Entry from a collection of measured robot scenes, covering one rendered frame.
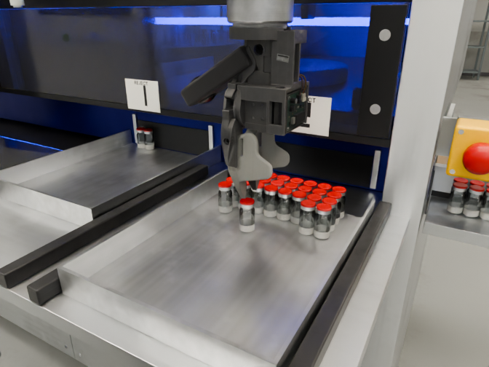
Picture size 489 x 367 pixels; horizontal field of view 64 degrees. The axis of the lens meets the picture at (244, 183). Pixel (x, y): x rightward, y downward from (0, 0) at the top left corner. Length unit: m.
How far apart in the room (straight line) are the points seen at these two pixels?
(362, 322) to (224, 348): 0.15
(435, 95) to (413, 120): 0.04
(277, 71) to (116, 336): 0.32
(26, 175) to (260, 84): 0.51
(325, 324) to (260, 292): 0.09
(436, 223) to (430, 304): 1.34
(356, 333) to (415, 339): 1.36
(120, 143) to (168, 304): 0.59
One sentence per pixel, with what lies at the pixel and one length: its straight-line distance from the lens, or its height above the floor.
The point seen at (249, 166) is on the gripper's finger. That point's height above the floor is 0.99.
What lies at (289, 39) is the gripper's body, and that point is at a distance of 0.45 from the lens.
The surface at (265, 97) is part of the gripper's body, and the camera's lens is 0.45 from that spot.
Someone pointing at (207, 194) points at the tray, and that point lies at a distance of 0.65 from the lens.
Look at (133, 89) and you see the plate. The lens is 0.83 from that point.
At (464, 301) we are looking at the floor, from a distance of 2.06.
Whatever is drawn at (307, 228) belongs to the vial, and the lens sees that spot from 0.55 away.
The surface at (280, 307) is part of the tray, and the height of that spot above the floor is 0.88.
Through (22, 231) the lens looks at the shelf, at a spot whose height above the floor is 0.88.
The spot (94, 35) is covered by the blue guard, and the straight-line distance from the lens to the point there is 0.89.
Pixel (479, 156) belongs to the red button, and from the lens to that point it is 0.57.
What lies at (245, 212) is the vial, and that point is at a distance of 0.54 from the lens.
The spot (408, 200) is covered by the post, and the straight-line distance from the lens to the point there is 0.64.
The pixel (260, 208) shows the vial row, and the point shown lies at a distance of 0.60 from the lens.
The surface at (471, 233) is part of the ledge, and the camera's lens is 0.65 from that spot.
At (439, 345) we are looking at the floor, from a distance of 1.79.
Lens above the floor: 1.16
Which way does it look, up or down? 23 degrees down
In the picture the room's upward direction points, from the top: straight up
